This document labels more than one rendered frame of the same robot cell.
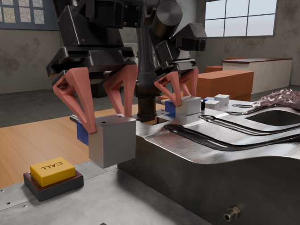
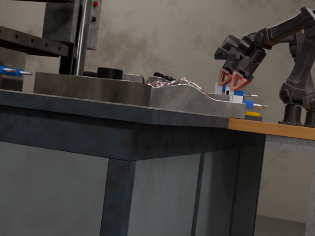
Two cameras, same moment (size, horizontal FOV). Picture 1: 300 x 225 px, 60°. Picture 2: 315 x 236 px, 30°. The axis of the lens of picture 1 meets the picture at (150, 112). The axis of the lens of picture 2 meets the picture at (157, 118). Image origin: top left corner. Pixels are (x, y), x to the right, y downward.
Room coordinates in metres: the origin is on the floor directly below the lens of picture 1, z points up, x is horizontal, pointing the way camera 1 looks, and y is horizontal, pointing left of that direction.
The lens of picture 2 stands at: (2.60, -1.54, 0.80)
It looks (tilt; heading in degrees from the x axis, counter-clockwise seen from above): 1 degrees down; 151
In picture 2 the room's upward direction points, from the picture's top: 7 degrees clockwise
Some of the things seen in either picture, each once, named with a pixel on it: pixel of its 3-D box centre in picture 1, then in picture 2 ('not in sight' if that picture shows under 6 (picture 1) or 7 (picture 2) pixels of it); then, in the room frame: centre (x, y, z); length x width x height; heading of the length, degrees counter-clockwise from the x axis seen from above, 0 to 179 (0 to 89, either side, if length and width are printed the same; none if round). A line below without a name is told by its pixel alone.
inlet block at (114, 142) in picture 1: (93, 129); (229, 89); (0.35, 0.08, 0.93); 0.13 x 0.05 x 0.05; 42
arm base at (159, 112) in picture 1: (147, 106); (292, 114); (0.88, 0.01, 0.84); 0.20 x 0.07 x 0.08; 129
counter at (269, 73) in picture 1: (257, 73); not in sight; (6.35, -2.63, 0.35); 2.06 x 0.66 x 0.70; 129
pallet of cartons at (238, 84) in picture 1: (206, 99); not in sight; (3.34, -0.74, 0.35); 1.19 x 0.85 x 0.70; 132
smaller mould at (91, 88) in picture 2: not in sight; (72, 87); (1.05, -0.95, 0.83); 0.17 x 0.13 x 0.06; 41
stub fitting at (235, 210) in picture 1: (231, 214); not in sight; (0.28, -0.10, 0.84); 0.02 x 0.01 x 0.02; 131
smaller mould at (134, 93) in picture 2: not in sight; (111, 91); (0.94, -0.78, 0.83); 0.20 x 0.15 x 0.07; 41
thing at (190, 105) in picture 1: (173, 105); (241, 94); (0.64, -0.06, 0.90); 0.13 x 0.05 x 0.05; 41
